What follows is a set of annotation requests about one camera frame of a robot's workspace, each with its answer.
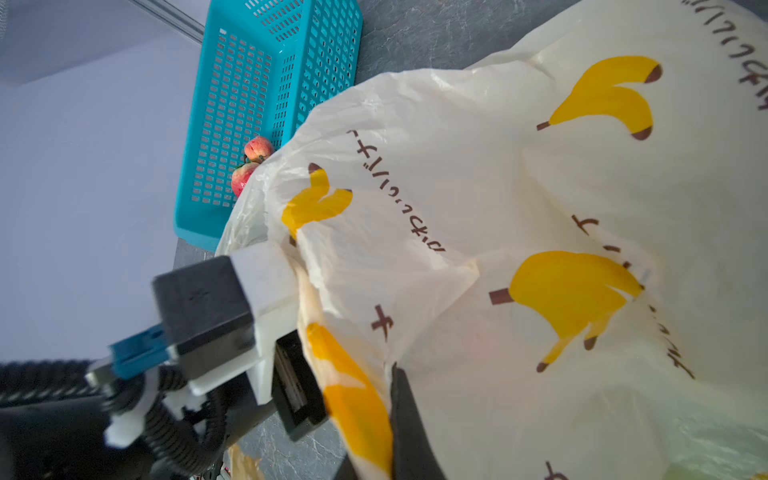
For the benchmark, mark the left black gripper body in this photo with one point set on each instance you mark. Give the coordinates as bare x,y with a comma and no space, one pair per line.
296,396

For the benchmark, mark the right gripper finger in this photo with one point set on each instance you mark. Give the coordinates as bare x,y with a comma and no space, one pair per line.
413,458

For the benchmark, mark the teal plastic basket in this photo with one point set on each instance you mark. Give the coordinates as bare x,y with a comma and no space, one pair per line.
264,65

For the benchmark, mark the small red fake fruit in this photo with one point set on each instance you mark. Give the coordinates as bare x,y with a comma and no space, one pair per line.
257,150

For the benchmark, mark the red fake apple left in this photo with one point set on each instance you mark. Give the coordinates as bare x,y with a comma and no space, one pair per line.
241,176

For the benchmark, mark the banana print plastic bag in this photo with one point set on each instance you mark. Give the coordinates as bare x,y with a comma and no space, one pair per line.
564,247

